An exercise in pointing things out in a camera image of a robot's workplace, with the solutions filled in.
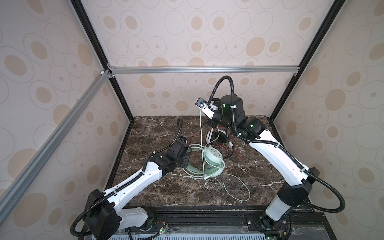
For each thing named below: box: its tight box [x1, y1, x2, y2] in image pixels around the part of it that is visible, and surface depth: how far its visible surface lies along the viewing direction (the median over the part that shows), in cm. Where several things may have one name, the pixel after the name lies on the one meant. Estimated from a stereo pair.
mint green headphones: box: [182, 143, 226, 178], surface depth 72 cm
